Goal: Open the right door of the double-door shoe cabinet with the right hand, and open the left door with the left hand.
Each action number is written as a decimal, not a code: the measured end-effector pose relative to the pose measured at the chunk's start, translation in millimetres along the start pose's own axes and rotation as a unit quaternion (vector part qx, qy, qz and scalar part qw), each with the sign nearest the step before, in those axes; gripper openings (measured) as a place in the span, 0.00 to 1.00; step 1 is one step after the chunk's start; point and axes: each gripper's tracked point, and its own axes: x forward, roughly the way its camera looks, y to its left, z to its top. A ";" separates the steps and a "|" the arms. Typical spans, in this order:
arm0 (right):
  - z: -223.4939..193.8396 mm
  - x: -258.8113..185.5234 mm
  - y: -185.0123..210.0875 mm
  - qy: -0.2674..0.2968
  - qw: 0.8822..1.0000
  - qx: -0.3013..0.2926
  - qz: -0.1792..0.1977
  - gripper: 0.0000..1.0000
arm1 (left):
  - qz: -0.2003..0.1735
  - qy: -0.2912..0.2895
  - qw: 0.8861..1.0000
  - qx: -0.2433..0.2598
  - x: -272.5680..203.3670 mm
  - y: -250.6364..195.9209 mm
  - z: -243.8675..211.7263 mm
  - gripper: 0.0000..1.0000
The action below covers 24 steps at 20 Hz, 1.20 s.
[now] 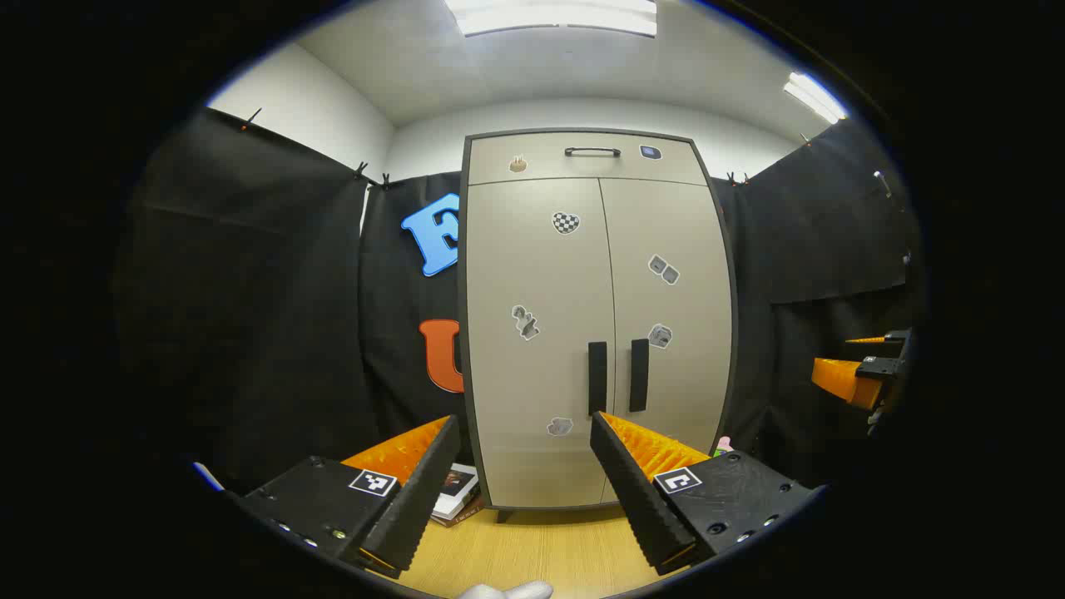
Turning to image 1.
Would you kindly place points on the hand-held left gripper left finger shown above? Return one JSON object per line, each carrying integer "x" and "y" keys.
{"x": 416, "y": 491}

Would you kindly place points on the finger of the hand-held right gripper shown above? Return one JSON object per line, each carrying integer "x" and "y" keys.
{"x": 844, "y": 378}
{"x": 897, "y": 337}

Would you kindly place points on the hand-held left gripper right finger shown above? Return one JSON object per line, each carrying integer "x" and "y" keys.
{"x": 632, "y": 491}

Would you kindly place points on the grey shoe cabinet door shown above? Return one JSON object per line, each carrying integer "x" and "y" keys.
{"x": 532, "y": 266}
{"x": 695, "y": 374}

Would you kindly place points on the grey double-door shoe cabinet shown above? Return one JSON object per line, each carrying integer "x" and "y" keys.
{"x": 463, "y": 249}

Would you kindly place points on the grey cabinet drawer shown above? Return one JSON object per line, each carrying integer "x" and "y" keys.
{"x": 582, "y": 170}

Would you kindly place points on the white book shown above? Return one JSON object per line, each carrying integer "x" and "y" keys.
{"x": 459, "y": 499}

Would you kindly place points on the brown book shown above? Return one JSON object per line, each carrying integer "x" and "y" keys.
{"x": 470, "y": 512}

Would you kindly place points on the pink and green plush toy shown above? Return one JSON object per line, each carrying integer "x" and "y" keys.
{"x": 723, "y": 446}

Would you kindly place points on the narrow ceiling light strip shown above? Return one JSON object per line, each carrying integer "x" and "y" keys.
{"x": 814, "y": 96}

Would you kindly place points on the black backdrop cloth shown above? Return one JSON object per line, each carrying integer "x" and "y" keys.
{"x": 250, "y": 291}

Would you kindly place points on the large ceiling light panel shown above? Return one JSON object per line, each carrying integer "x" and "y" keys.
{"x": 549, "y": 17}

